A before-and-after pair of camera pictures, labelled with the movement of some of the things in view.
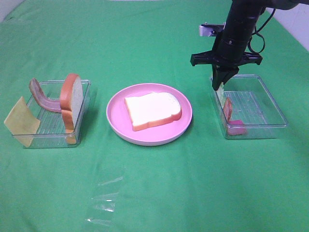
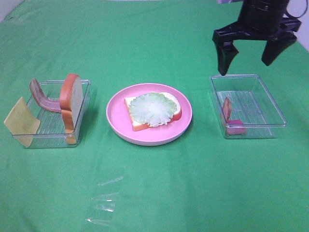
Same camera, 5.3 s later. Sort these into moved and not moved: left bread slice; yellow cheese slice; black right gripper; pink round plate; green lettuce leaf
Moved: black right gripper; green lettuce leaf
Not moved: pink round plate; left bread slice; yellow cheese slice
